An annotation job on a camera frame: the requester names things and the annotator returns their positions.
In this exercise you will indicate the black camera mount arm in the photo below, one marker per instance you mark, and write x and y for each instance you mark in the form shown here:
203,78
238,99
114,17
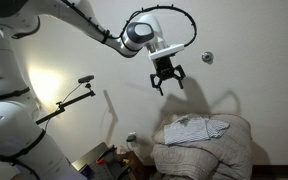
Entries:
67,106

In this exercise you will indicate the beige quilted blanket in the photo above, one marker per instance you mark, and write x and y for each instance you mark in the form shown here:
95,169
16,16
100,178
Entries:
197,156

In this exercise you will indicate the round metal wall knob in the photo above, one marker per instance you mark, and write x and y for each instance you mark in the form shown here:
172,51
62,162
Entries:
207,57

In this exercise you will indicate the black webcam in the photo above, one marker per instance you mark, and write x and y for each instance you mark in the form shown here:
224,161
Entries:
85,79

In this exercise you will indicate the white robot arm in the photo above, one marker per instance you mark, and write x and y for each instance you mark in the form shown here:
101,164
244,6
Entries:
4,133

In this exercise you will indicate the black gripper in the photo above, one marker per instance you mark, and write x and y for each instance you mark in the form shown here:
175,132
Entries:
165,68

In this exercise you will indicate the wall outlet adapter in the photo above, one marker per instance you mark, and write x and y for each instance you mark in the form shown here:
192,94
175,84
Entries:
131,137

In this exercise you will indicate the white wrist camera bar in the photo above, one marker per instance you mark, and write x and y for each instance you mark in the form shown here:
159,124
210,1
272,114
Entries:
167,51

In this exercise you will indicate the grey white striped garment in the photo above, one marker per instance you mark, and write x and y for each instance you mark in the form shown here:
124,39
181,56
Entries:
190,130

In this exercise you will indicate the small yellow tool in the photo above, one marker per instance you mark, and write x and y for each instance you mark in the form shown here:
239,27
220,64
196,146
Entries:
126,161

